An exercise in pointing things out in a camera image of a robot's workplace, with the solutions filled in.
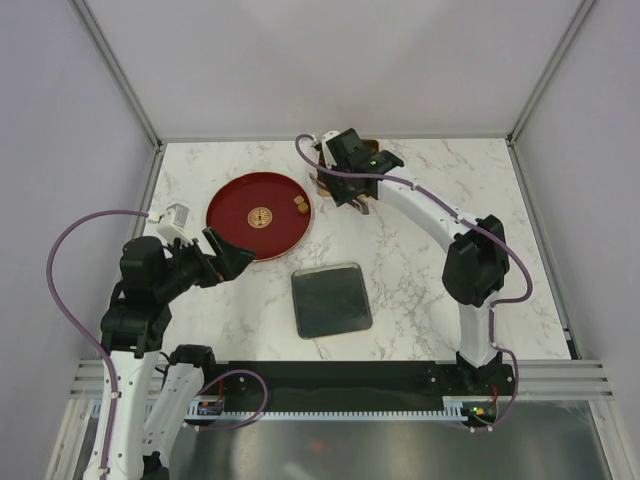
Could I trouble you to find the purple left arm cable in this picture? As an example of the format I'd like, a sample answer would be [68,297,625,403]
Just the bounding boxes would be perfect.
[45,208,151,480]

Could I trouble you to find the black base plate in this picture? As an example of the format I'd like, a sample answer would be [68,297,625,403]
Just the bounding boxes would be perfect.
[210,360,515,403]

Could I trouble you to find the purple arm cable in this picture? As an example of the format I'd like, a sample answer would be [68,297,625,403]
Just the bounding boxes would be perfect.
[295,132,532,431]
[45,208,151,480]

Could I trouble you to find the aluminium frame rail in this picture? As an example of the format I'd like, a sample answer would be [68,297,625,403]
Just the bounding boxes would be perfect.
[69,360,613,401]

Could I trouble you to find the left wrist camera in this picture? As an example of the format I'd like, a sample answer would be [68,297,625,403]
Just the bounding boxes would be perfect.
[147,203,191,245]

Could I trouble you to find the white slotted cable duct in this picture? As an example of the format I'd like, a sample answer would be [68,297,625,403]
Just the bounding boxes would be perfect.
[185,395,499,422]

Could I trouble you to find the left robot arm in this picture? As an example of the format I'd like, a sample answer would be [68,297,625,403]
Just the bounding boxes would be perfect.
[84,228,256,479]

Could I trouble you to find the red round tray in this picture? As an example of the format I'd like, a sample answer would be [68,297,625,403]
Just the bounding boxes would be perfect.
[205,172,312,262]

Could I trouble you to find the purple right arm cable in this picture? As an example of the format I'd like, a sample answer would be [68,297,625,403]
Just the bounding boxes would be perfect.
[295,132,532,431]

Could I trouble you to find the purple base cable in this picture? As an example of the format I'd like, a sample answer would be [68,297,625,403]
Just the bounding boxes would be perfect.
[182,369,271,434]

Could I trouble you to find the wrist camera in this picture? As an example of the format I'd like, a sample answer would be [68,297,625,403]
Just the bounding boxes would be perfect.
[312,130,340,165]
[147,203,191,245]

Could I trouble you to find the gold chocolate tin box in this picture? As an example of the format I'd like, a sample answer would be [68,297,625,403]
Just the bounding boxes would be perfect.
[308,139,380,198]

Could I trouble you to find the silver tin lid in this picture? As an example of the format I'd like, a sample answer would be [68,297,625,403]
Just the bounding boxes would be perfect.
[290,262,373,340]

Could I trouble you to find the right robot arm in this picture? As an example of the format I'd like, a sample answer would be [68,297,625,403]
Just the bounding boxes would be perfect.
[316,129,509,395]

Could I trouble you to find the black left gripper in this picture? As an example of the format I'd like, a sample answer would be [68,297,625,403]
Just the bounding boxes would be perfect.
[155,226,255,300]

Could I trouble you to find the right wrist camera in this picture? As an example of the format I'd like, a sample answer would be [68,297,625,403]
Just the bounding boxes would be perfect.
[312,130,340,165]

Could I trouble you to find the silver metal tongs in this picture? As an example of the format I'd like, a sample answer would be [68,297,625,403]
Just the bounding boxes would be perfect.
[350,198,370,215]

